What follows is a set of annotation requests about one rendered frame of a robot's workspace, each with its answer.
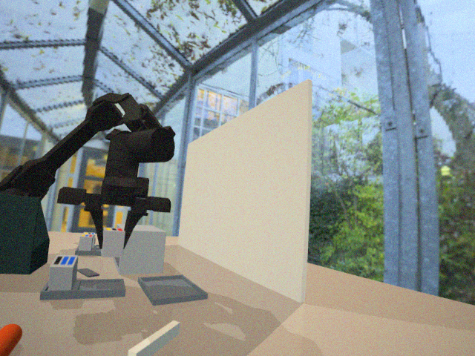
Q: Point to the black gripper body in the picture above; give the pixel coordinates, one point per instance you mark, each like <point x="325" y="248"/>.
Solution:
<point x="75" y="196"/>

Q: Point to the beige flat panel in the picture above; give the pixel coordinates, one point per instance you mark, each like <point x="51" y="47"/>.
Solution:
<point x="246" y="193"/>

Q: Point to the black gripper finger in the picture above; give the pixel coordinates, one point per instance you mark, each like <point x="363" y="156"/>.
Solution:
<point x="131" y="221"/>
<point x="97" y="218"/>

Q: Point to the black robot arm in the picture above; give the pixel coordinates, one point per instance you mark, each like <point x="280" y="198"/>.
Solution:
<point x="148" y="141"/>

